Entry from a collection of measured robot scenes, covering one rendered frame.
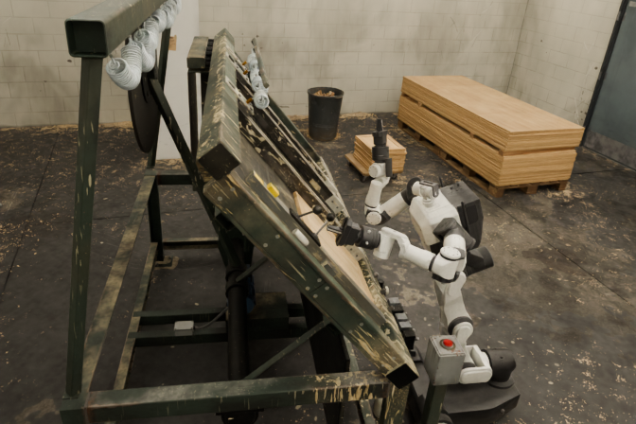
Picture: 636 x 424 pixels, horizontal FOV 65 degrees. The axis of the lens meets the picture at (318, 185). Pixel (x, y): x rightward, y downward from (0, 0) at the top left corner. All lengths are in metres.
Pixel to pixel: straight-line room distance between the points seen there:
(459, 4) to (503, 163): 3.59
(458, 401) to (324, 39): 5.76
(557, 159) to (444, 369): 4.33
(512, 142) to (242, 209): 4.43
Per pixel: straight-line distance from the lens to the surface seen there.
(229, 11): 7.31
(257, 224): 1.66
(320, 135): 6.89
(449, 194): 2.47
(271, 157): 2.36
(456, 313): 2.82
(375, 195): 2.63
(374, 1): 7.93
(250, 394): 2.17
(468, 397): 3.19
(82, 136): 1.60
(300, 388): 2.19
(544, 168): 6.21
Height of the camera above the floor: 2.41
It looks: 26 degrees down
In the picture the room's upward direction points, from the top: 4 degrees clockwise
